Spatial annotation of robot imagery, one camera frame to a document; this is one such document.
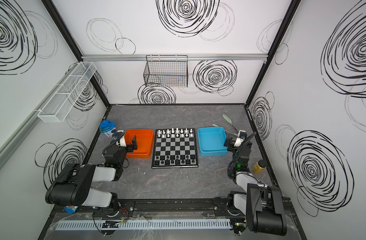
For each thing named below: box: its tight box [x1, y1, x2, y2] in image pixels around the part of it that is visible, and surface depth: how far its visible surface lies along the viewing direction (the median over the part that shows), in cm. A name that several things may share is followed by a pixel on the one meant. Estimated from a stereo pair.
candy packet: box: [64, 205, 79, 214], surface depth 75 cm
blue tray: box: [197, 126, 228, 157], surface depth 103 cm
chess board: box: [151, 128, 199, 169], surface depth 95 cm
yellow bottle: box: [252, 159, 267, 174], surface depth 82 cm
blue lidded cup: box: [99, 120, 116, 138], surface depth 98 cm
